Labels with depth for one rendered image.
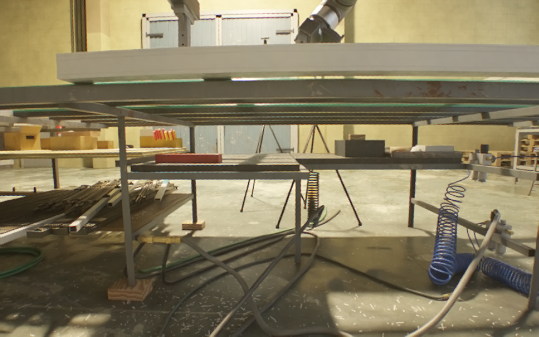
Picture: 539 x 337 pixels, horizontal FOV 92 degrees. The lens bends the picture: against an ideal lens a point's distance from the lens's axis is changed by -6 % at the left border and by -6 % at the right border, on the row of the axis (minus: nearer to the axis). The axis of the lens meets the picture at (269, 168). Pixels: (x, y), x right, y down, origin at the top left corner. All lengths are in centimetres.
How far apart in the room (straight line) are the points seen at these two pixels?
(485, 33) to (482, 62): 865
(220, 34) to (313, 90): 709
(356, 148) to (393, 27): 694
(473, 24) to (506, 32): 93
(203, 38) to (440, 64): 735
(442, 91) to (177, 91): 74
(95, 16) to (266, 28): 434
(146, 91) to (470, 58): 87
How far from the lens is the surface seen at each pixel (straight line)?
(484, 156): 181
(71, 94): 98
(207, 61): 78
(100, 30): 869
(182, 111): 145
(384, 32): 830
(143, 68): 84
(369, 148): 167
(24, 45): 1045
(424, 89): 89
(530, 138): 865
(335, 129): 707
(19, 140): 248
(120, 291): 144
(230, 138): 735
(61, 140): 216
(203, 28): 803
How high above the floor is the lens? 69
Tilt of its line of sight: 6 degrees down
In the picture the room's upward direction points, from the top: straight up
